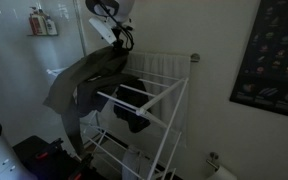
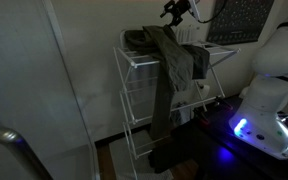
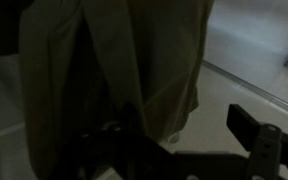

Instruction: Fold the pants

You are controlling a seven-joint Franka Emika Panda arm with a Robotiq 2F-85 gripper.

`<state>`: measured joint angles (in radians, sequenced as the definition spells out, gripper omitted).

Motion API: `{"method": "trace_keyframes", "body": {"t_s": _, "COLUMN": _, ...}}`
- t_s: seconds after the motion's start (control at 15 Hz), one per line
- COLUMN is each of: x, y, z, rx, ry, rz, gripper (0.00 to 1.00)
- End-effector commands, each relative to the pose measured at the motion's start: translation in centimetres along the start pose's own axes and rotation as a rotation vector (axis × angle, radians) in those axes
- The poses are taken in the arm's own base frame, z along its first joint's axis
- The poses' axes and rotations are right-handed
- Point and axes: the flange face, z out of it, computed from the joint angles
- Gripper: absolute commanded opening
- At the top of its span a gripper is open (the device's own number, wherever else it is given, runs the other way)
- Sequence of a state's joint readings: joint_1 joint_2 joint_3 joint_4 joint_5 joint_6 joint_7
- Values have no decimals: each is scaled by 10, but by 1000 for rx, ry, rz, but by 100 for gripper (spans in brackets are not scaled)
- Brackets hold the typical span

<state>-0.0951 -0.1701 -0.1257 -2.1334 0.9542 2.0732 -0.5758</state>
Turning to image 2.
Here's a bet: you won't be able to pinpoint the grey bath mat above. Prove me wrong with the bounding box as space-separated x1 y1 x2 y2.
108 129 176 180

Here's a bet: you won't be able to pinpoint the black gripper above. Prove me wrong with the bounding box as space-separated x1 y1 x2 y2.
159 0 192 28

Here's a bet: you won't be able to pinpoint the chrome handrail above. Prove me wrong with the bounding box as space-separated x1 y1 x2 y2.
0 124 54 180

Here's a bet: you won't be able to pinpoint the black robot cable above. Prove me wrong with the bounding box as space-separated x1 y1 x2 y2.
197 0 229 25

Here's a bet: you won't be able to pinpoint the black clamp red handle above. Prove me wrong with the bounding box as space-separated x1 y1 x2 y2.
193 105 212 127
213 95 234 112

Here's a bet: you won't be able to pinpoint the white cloth on rack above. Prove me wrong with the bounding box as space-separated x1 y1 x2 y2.
169 102 192 127

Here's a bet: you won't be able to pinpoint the dark wall poster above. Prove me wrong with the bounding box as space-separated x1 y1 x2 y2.
206 0 276 46

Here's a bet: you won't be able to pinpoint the white toilet paper roll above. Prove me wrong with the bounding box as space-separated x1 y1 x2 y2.
198 83 211 98

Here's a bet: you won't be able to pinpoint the olive green pants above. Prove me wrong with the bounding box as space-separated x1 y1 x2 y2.
124 24 196 142

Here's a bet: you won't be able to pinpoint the dark grey garment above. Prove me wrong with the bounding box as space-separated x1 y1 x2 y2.
183 44 211 81

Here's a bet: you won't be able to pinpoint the white wire drying rack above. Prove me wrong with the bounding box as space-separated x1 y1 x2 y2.
112 29 242 180

